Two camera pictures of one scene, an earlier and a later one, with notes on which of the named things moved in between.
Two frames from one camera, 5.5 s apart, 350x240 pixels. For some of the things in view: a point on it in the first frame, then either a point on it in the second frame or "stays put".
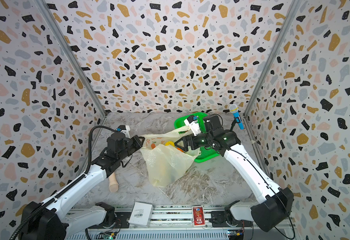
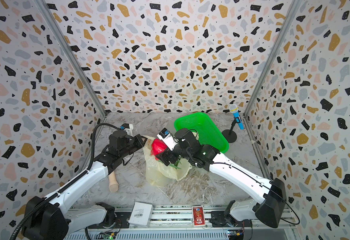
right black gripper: x=187 y=142 to x=169 y=154
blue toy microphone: x=234 y=109 stays put
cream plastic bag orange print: x=165 y=164 stays put
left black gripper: x=137 y=144 stays put
